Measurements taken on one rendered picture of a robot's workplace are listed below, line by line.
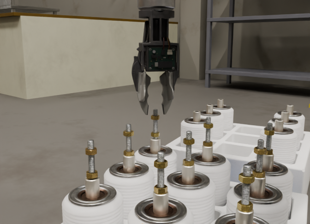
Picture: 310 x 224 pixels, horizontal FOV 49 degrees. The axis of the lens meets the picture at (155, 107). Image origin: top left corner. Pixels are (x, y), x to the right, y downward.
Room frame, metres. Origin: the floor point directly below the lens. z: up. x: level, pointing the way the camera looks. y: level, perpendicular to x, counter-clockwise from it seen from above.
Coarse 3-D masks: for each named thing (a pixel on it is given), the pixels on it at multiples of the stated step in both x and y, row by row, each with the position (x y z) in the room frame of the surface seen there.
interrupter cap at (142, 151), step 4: (140, 148) 0.72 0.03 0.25; (144, 148) 0.73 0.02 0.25; (148, 148) 0.73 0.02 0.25; (164, 148) 0.73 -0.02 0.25; (168, 148) 0.73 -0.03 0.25; (140, 152) 0.70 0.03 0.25; (144, 152) 0.70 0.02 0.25; (148, 152) 0.71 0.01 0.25; (164, 152) 0.70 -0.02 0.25; (168, 152) 0.70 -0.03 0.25; (172, 152) 0.71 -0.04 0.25; (148, 156) 0.68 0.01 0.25; (152, 156) 0.68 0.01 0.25; (156, 156) 0.68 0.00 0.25; (164, 156) 0.68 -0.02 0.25
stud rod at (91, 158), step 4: (88, 140) 0.50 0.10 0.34; (92, 140) 0.50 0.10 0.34; (88, 144) 0.50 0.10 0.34; (92, 144) 0.50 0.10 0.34; (88, 148) 0.50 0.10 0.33; (92, 148) 0.50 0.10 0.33; (88, 156) 0.50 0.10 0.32; (92, 156) 0.50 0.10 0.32; (88, 160) 0.50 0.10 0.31; (92, 160) 0.50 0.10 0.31; (92, 164) 0.50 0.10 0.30; (92, 168) 0.50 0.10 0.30; (92, 172) 0.50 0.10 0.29
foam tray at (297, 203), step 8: (232, 184) 0.70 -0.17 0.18; (296, 200) 0.62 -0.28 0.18; (304, 200) 0.62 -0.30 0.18; (216, 208) 0.59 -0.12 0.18; (224, 208) 0.59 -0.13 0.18; (296, 208) 0.59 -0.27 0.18; (304, 208) 0.59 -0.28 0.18; (216, 216) 0.58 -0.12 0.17; (296, 216) 0.56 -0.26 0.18; (304, 216) 0.56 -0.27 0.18
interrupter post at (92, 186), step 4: (88, 180) 0.49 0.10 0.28; (92, 180) 0.49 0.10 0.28; (96, 180) 0.49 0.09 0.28; (88, 184) 0.49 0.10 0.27; (92, 184) 0.49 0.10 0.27; (96, 184) 0.49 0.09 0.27; (88, 188) 0.49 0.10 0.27; (92, 188) 0.49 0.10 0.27; (96, 188) 0.49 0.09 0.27; (88, 192) 0.49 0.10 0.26; (92, 192) 0.49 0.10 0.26; (96, 192) 0.49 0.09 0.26; (88, 196) 0.49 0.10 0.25; (92, 196) 0.49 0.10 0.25; (96, 196) 0.49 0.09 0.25
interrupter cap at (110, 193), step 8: (104, 184) 0.53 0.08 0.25; (72, 192) 0.50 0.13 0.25; (80, 192) 0.51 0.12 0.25; (104, 192) 0.51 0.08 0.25; (112, 192) 0.51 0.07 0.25; (72, 200) 0.47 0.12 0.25; (80, 200) 0.48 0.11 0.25; (88, 200) 0.48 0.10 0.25; (96, 200) 0.48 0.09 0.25; (104, 200) 0.48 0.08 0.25; (112, 200) 0.48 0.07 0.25
